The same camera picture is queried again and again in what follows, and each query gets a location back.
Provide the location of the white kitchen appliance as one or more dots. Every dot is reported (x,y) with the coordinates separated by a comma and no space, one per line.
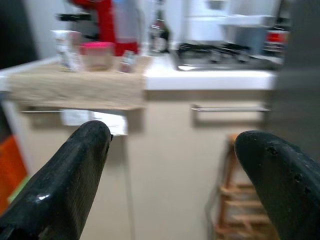
(200,22)

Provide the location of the clear container with pink lid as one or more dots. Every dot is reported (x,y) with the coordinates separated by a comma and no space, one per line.
(97,56)

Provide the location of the beige woven mat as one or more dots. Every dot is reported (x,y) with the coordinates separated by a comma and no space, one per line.
(75,85)

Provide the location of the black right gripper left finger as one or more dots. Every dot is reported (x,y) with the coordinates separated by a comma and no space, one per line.
(62,180)

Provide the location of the white printed carton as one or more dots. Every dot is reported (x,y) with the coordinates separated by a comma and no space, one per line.
(66,50)

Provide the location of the wooden slatted rack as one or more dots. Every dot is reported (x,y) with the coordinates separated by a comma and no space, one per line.
(240,207)

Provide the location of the small printed packet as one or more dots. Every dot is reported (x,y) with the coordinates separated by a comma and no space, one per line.
(128,62)

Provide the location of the beige kitchen cabinet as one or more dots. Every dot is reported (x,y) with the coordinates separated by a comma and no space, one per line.
(170,155)

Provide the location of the red container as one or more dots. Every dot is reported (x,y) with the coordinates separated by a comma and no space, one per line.
(277,37)

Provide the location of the orange and green panel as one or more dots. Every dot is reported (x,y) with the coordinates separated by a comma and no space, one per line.
(11,170)

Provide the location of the steel gas stove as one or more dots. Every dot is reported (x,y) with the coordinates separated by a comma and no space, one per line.
(220,56)

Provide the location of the dark glass bottle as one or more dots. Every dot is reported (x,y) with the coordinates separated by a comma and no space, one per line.
(161,32)

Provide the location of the grey metal pot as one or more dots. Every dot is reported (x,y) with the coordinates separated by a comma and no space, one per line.
(250,40)

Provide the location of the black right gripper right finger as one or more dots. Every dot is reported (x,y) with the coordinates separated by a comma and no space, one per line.
(287,185)

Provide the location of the black tall panel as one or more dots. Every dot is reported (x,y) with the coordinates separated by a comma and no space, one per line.
(15,30)

